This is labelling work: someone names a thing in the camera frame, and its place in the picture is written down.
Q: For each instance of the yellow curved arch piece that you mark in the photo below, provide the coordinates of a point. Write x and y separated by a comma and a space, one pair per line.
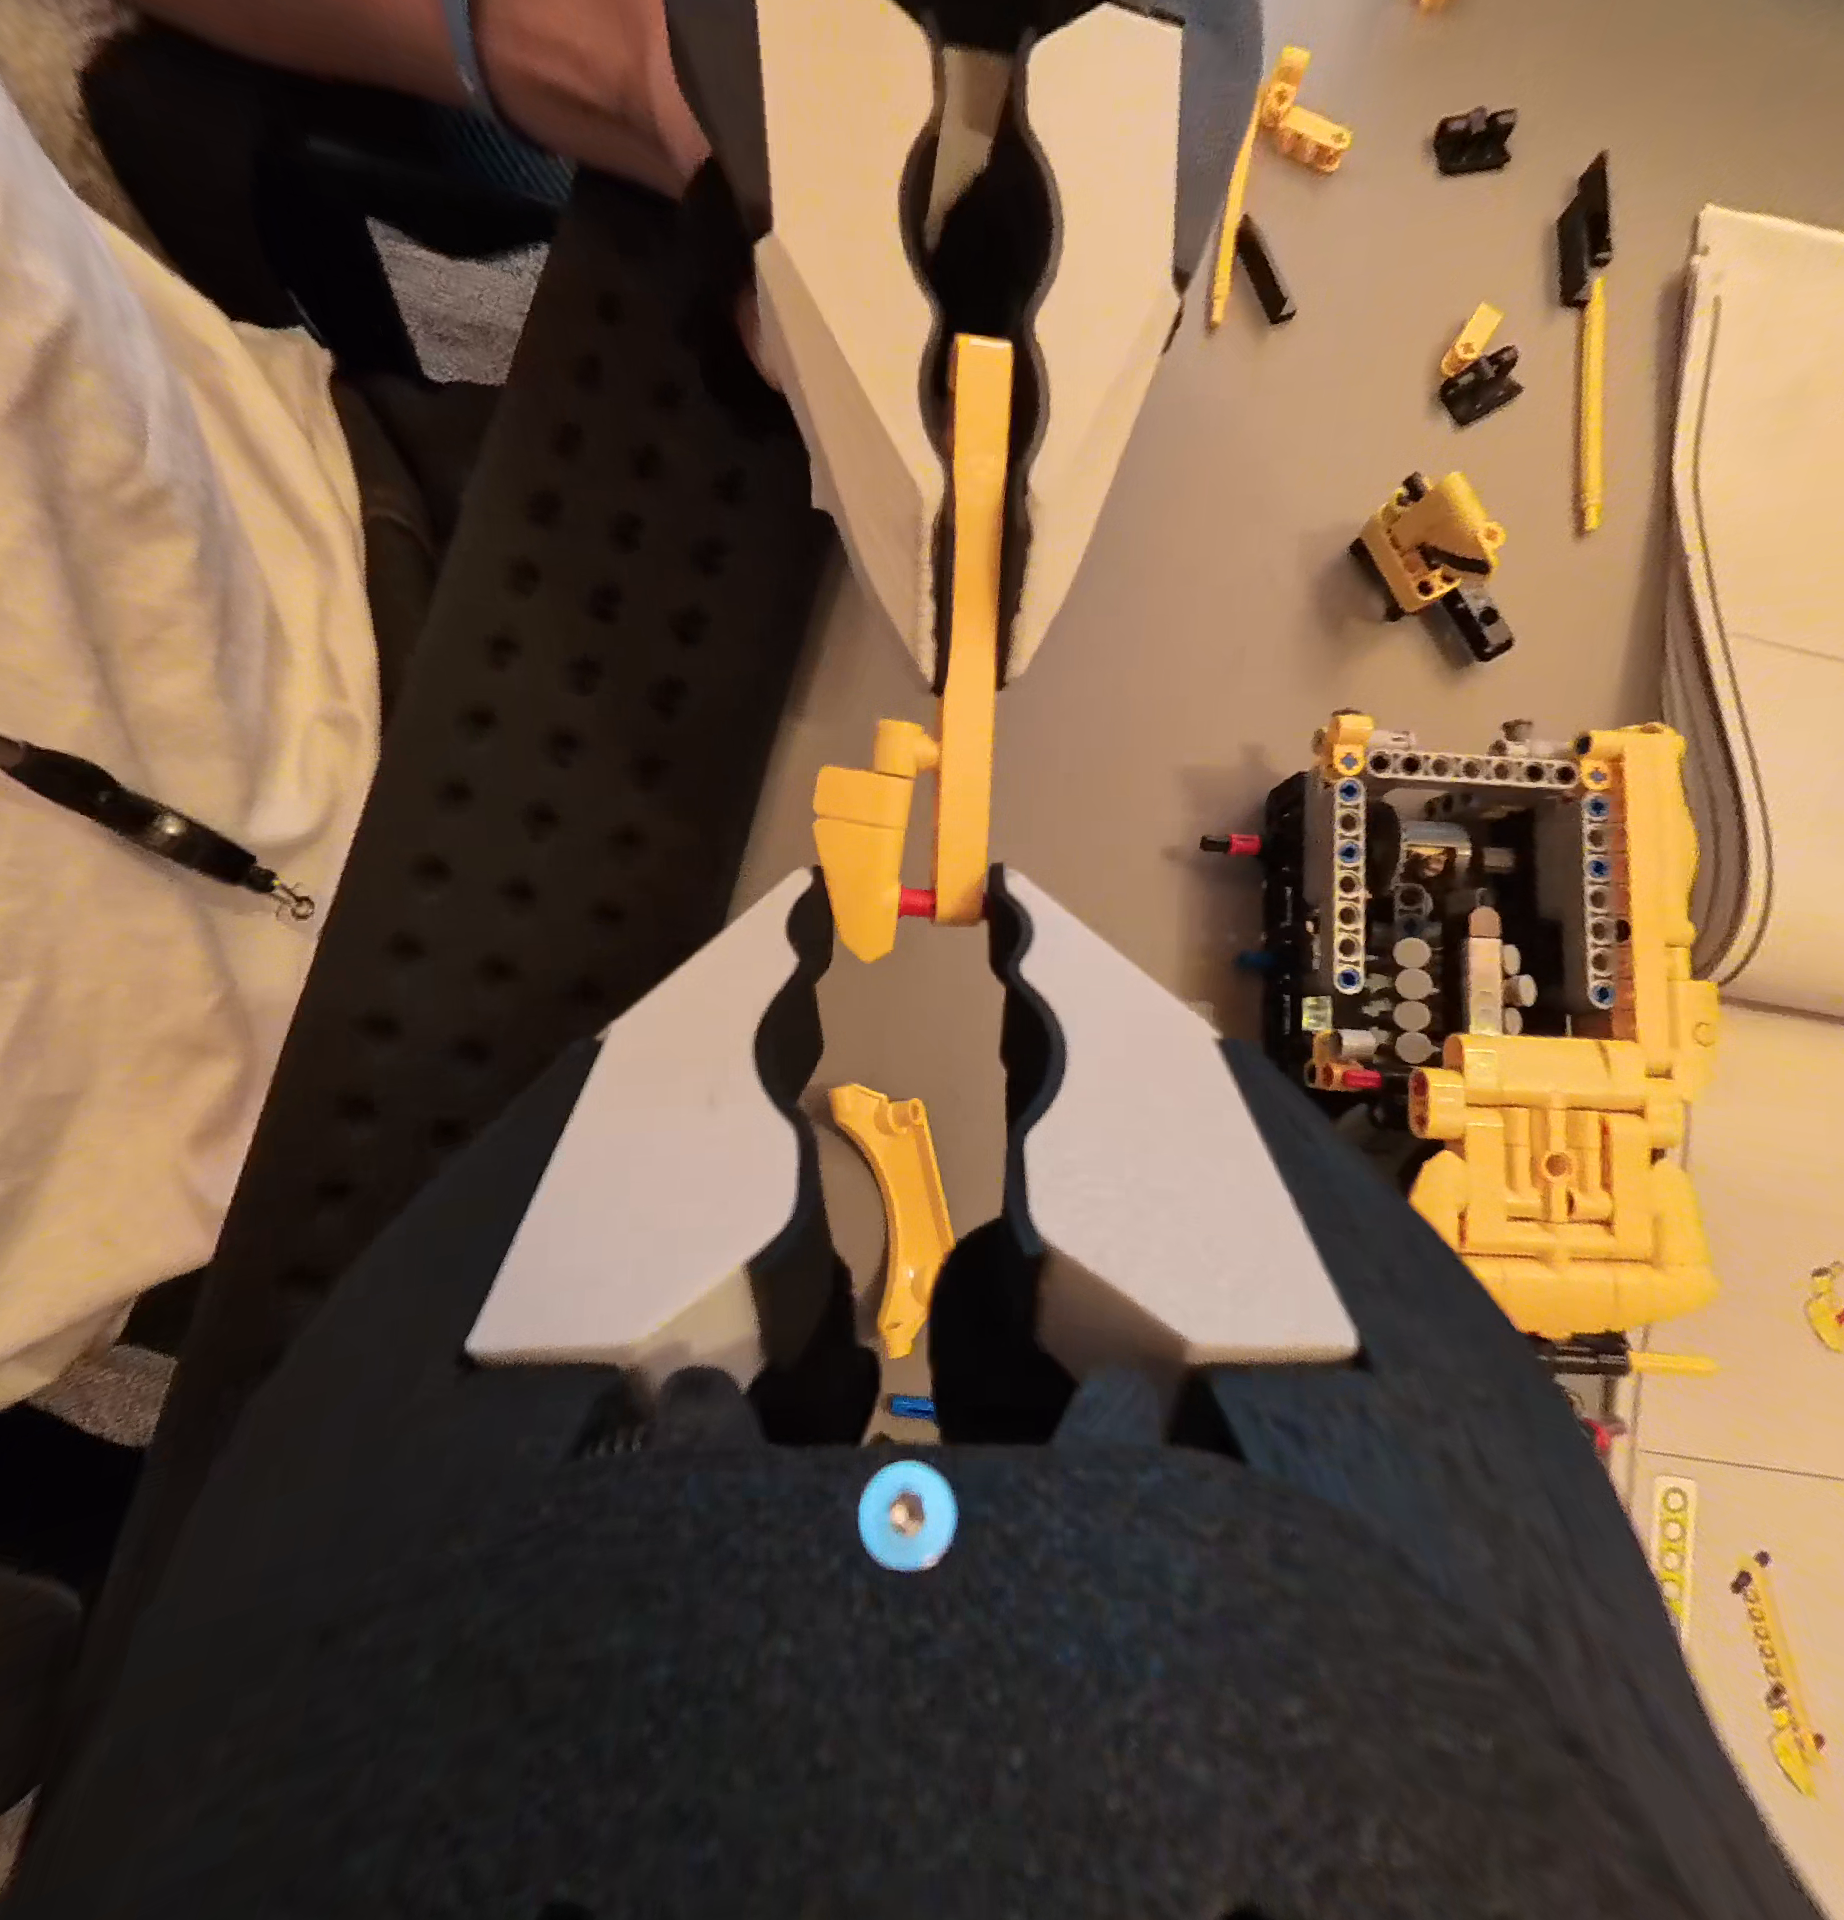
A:
900, 1184

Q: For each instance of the building instruction booklet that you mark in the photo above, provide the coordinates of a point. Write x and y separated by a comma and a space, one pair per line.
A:
1792, 675

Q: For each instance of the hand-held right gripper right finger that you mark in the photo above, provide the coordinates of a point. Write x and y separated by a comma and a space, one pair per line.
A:
1193, 1201

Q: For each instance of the person's left hand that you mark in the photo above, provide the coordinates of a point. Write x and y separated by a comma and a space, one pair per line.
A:
607, 91

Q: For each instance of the yellow axle with black end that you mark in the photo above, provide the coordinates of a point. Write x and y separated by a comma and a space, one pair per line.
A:
1592, 420

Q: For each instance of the long yellow holed beam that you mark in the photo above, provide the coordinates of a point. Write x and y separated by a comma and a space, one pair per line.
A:
970, 631

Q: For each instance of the small yellow panel piece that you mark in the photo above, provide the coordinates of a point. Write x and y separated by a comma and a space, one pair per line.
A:
858, 854

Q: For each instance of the small yellow black subassembly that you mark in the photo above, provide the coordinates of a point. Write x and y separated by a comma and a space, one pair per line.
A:
1441, 540

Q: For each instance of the yellow black toy car model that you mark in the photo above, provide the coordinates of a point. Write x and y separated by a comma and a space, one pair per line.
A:
1566, 1095

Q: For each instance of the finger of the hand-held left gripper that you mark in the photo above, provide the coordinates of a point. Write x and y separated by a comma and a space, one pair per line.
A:
1110, 300
840, 375

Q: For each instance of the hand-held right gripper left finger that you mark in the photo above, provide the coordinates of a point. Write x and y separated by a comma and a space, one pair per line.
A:
637, 1201

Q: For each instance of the small yellow black toy piece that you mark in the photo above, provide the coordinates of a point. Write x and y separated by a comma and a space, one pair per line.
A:
1476, 386

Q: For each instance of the grey desk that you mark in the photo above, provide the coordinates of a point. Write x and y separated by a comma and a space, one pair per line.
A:
1162, 631

